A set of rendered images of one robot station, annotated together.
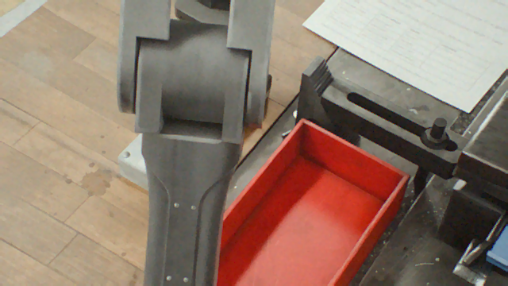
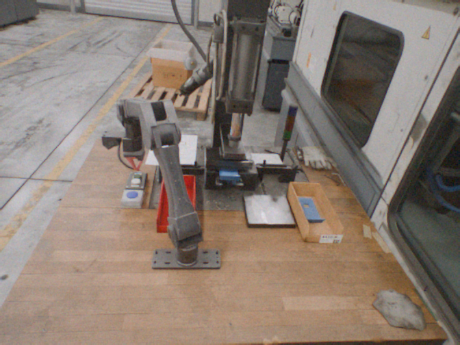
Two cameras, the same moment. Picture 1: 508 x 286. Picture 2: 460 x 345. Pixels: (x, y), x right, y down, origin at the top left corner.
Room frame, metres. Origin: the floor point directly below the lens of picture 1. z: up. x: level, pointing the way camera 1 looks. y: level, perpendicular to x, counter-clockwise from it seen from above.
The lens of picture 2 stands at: (-0.34, 0.36, 1.65)
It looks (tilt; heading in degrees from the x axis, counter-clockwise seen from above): 33 degrees down; 322
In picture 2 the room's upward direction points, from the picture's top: 7 degrees clockwise
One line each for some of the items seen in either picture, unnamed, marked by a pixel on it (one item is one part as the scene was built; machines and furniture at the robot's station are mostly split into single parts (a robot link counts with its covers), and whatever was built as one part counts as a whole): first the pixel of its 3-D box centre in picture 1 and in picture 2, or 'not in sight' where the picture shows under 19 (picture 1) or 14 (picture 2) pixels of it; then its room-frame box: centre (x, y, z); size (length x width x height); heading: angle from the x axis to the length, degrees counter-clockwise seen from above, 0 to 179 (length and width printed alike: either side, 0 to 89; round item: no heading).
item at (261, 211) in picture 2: not in sight; (267, 211); (0.27, -0.31, 0.91); 0.17 x 0.16 x 0.02; 60
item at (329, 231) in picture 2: not in sight; (313, 211); (0.17, -0.44, 0.93); 0.25 x 0.13 x 0.08; 150
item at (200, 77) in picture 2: not in sight; (202, 76); (0.79, -0.32, 1.25); 0.19 x 0.07 x 0.19; 60
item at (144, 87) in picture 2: not in sight; (172, 94); (3.49, -1.51, 0.07); 1.20 x 1.00 x 0.14; 144
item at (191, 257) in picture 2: not in sight; (187, 250); (0.22, 0.05, 0.94); 0.20 x 0.07 x 0.08; 60
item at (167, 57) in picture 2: not in sight; (174, 64); (3.76, -1.66, 0.40); 0.67 x 0.60 x 0.50; 142
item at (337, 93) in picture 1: (391, 134); (185, 171); (0.57, -0.14, 0.95); 0.15 x 0.03 x 0.10; 60
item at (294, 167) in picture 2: not in sight; (287, 172); (0.39, -0.52, 0.95); 0.06 x 0.03 x 0.09; 60
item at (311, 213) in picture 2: not in sight; (309, 208); (0.20, -0.46, 0.92); 0.15 x 0.07 x 0.03; 149
